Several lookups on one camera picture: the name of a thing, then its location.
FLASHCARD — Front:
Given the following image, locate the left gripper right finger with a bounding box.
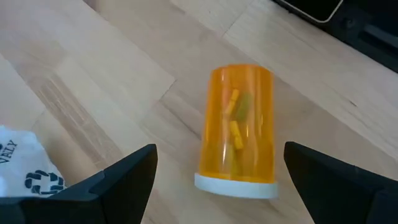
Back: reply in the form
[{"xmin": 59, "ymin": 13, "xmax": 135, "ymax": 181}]
[{"xmin": 284, "ymin": 141, "xmax": 398, "ymax": 224}]

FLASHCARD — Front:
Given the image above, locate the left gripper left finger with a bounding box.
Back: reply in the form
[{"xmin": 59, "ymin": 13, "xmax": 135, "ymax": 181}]
[{"xmin": 0, "ymin": 143, "xmax": 159, "ymax": 224}]

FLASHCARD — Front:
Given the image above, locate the white printed pouch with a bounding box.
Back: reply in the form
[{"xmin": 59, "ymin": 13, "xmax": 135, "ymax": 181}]
[{"xmin": 0, "ymin": 124, "xmax": 67, "ymax": 198}]

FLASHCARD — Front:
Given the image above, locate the orange pill bottle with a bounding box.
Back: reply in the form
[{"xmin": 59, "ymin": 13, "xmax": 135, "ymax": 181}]
[{"xmin": 194, "ymin": 63, "xmax": 279, "ymax": 200}]

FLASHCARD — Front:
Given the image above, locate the black device at table edge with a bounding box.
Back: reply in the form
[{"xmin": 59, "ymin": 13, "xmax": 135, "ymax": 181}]
[{"xmin": 322, "ymin": 0, "xmax": 398, "ymax": 74}]

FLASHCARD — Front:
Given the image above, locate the silver-edged black bar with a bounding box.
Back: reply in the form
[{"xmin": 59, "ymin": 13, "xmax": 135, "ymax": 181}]
[{"xmin": 273, "ymin": 0, "xmax": 345, "ymax": 24}]

